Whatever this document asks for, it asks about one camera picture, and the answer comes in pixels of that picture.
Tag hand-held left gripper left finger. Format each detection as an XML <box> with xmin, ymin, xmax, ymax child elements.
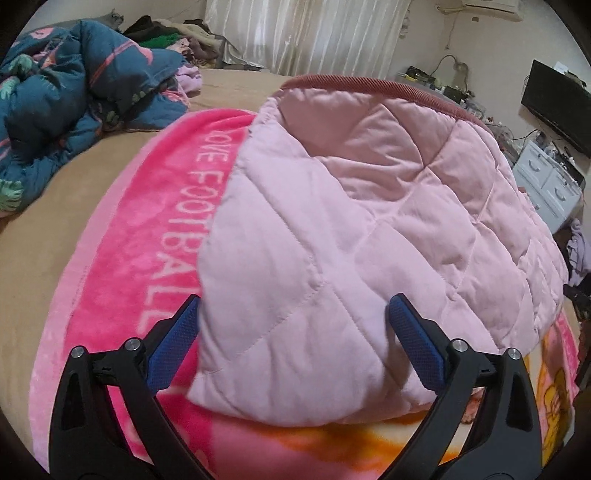
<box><xmin>48</xmin><ymin>294</ymin><xmax>218</xmax><ymax>480</ymax></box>

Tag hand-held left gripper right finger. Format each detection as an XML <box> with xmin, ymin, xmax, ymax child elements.
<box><xmin>388</xmin><ymin>294</ymin><xmax>543</xmax><ymax>480</ymax></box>

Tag pink quilted jacket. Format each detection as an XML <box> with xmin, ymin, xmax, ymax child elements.
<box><xmin>187</xmin><ymin>74</ymin><xmax>570</xmax><ymax>428</ymax></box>

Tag pile of clothes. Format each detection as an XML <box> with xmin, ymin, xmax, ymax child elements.
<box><xmin>122</xmin><ymin>15</ymin><xmax>227</xmax><ymax>70</ymax></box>

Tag pink printed blanket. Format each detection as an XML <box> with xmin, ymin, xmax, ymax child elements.
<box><xmin>28</xmin><ymin>108</ymin><xmax>580</xmax><ymax>480</ymax></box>

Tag purple cloth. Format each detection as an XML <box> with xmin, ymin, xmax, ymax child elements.
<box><xmin>566</xmin><ymin>219</ymin><xmax>591</xmax><ymax>287</ymax></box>

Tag white drawer cabinet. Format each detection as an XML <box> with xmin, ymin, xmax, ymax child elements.
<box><xmin>512</xmin><ymin>138</ymin><xmax>585</xmax><ymax>232</ymax></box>

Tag grey cluttered desk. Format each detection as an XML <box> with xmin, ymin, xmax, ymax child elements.
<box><xmin>399</xmin><ymin>65</ymin><xmax>520</xmax><ymax>153</ymax></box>

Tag bed with tan sheet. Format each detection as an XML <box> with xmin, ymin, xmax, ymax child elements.
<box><xmin>0</xmin><ymin>67</ymin><xmax>583</xmax><ymax>480</ymax></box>

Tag lavender cloth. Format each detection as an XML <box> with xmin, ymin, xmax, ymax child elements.
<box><xmin>178</xmin><ymin>65</ymin><xmax>204</xmax><ymax>95</ymax></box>

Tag blue floral quilt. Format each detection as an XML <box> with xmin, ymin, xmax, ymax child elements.
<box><xmin>0</xmin><ymin>21</ymin><xmax>190</xmax><ymax>215</ymax></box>

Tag black television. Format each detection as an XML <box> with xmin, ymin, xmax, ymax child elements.
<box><xmin>521</xmin><ymin>59</ymin><xmax>591</xmax><ymax>158</ymax></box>

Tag desk lamp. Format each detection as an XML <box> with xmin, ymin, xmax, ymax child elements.
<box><xmin>434</xmin><ymin>54</ymin><xmax>469</xmax><ymax>88</ymax></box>

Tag white curtain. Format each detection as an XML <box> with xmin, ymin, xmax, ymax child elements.
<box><xmin>203</xmin><ymin>0</ymin><xmax>411</xmax><ymax>77</ymax></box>

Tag white air conditioner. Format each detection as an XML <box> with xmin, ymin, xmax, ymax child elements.
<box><xmin>434</xmin><ymin>0</ymin><xmax>525</xmax><ymax>21</ymax></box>

